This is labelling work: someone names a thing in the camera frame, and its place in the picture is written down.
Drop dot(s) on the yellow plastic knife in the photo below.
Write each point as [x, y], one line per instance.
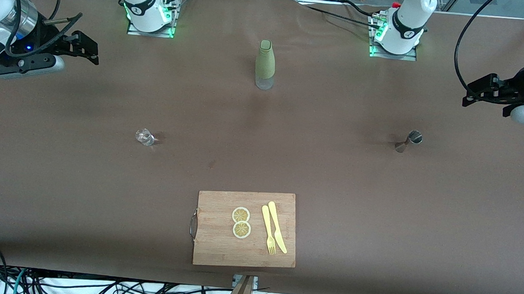
[277, 226]

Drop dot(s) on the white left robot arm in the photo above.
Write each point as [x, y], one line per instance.
[406, 32]

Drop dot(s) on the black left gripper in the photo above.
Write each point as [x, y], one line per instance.
[509, 88]

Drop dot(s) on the wooden cutting board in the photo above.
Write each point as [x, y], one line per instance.
[218, 245]

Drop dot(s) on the yellow plastic fork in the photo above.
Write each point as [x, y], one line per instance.
[267, 226]

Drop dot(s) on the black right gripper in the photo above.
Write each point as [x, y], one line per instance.
[48, 40]

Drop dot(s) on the small metal bracket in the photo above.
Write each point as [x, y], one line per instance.
[252, 280]

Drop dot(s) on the steel double-cone jigger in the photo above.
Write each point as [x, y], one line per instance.
[410, 141]

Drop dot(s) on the brown table cloth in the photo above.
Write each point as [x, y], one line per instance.
[377, 219]

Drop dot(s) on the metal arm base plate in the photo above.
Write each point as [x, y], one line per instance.
[411, 56]
[168, 32]

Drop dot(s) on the lemon slice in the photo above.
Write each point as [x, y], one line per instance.
[241, 214]
[241, 230]

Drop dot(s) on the small clear glass measuring cup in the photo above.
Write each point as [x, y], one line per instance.
[145, 137]

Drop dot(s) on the green sleeved glass bottle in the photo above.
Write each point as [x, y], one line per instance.
[266, 59]

